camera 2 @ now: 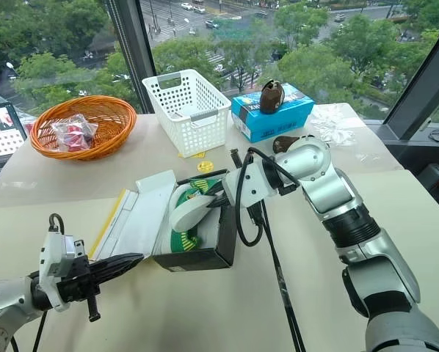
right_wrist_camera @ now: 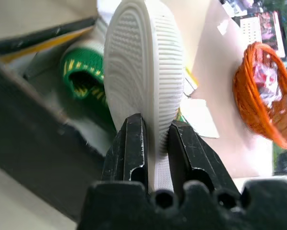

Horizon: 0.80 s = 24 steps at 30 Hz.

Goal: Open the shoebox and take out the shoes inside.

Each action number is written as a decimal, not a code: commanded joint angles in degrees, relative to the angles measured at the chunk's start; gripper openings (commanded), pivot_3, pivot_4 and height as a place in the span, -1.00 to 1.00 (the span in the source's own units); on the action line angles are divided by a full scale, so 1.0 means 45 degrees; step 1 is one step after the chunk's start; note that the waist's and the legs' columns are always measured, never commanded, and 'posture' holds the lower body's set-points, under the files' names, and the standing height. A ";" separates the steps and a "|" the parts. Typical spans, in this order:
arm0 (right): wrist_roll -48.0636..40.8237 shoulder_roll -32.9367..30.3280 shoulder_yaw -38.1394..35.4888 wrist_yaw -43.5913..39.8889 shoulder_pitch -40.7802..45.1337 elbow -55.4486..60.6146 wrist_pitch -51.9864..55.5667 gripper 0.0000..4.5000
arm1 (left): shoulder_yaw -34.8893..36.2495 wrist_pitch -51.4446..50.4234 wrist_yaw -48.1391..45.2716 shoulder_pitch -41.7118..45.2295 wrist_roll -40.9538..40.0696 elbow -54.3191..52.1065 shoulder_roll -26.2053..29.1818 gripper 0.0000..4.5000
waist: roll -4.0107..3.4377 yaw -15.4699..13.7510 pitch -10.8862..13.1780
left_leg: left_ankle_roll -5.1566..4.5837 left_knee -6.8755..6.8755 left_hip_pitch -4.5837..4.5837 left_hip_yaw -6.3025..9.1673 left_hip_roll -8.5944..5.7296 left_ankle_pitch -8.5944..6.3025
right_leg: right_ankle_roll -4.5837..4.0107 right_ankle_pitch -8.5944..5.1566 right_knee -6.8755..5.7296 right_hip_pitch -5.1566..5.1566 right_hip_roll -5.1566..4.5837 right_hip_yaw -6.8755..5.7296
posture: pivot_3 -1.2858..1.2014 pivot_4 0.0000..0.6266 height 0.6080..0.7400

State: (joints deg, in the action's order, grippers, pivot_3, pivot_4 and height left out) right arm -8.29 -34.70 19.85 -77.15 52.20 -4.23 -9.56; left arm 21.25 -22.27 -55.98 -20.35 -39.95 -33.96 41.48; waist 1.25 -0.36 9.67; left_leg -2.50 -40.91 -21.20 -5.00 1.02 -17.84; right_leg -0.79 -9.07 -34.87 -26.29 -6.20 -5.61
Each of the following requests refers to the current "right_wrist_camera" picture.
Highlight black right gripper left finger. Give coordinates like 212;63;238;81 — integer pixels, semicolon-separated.
100;113;149;192

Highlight black cardboard shoebox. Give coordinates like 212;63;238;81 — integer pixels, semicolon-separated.
0;16;118;222

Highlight red and white packets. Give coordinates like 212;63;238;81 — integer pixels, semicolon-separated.
251;53;284;113

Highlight white sneaker with ribbed sole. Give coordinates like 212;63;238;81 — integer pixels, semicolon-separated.
103;0;185;192

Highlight orange woven basket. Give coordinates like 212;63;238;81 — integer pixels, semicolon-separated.
232;41;287;150

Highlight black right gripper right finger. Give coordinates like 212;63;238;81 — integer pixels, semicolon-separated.
167;120;240;195

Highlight white paper card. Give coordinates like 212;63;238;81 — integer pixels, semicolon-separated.
179;67;220;139

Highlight white sneaker with green collar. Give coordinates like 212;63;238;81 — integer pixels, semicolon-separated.
59;18;118;130

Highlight white perforated board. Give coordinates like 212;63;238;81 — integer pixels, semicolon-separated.
239;16;263;46

